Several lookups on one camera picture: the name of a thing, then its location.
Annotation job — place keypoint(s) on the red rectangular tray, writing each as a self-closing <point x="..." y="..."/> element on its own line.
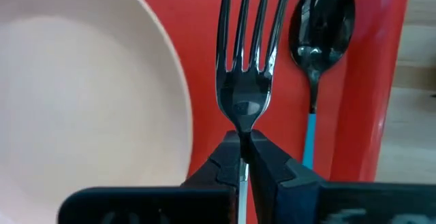
<point x="201" y="30"/>

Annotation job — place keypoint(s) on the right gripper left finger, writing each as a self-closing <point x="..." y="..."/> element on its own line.
<point x="190" y="203"/>

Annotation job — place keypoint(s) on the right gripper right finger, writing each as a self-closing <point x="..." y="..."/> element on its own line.
<point x="306" y="203"/>

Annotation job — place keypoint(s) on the cream round plate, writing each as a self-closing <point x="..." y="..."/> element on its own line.
<point x="85" y="98"/>

